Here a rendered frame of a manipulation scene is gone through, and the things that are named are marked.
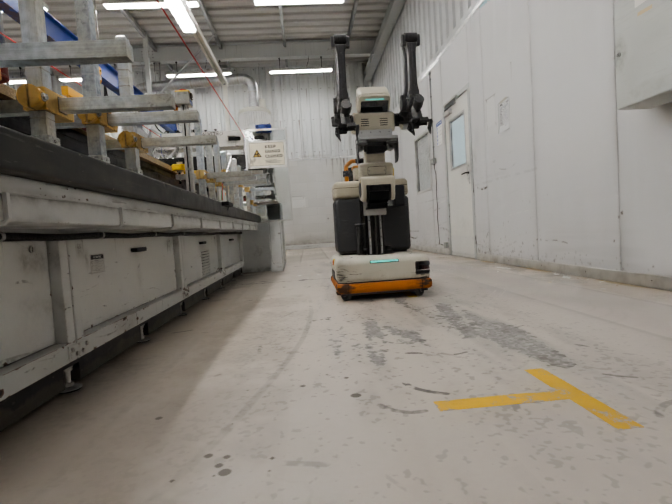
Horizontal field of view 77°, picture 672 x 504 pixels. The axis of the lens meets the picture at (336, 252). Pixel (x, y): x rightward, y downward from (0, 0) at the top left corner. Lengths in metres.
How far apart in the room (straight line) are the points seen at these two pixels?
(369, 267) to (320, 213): 8.94
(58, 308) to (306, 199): 10.33
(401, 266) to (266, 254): 2.94
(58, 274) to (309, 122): 10.73
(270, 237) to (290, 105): 7.20
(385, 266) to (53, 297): 1.86
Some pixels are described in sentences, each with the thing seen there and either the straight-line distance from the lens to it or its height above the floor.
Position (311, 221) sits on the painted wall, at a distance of 11.63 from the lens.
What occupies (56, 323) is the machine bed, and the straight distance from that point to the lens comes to 1.62.
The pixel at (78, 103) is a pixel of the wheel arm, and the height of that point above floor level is 0.80.
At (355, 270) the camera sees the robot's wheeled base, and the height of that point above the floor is 0.20.
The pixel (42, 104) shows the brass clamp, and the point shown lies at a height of 0.79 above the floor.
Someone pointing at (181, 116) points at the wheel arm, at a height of 0.83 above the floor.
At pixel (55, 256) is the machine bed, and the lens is 1.60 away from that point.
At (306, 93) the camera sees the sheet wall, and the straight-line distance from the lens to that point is 12.20.
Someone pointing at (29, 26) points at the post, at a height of 0.96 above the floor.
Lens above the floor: 0.47
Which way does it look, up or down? 3 degrees down
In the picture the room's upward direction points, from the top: 4 degrees counter-clockwise
